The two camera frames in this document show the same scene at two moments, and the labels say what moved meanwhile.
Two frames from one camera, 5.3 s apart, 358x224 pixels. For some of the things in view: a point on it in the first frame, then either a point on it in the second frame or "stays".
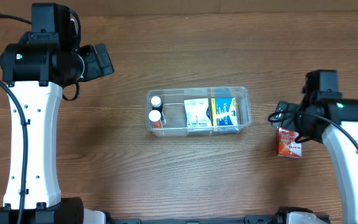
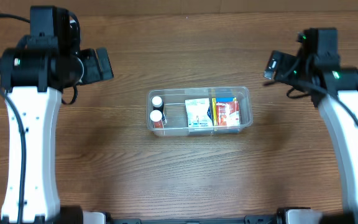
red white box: x=287 y=145 -> x=228 y=113
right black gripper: x=285 y=113 -> x=272 y=65
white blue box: x=198 y=112 stays
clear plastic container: x=202 y=111 stays
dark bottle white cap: x=157 y=104 stays
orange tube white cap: x=155 y=116 stays
